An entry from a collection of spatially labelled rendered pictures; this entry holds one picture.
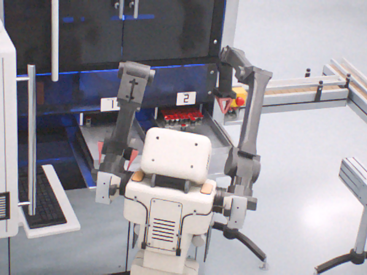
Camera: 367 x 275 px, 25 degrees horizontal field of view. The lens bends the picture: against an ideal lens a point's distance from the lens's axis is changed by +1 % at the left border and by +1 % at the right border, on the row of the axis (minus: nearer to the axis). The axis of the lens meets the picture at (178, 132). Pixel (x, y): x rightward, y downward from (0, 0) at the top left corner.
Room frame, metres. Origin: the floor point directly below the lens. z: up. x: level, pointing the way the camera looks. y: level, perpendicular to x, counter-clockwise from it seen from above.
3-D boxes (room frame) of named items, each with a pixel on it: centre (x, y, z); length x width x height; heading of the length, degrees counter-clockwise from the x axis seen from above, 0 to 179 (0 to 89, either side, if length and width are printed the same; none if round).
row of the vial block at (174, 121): (3.19, -0.02, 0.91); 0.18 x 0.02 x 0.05; 111
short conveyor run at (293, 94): (3.55, -0.46, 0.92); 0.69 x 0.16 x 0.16; 111
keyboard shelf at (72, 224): (2.64, 0.55, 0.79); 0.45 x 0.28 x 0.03; 24
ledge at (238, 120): (3.36, -0.24, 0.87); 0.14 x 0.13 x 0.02; 21
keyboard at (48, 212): (2.65, 0.53, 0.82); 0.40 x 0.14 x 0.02; 24
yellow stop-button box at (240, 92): (3.31, -0.24, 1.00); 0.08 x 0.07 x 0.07; 21
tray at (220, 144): (3.11, -0.05, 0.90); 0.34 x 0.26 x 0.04; 21
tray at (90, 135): (2.99, 0.27, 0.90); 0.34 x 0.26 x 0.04; 21
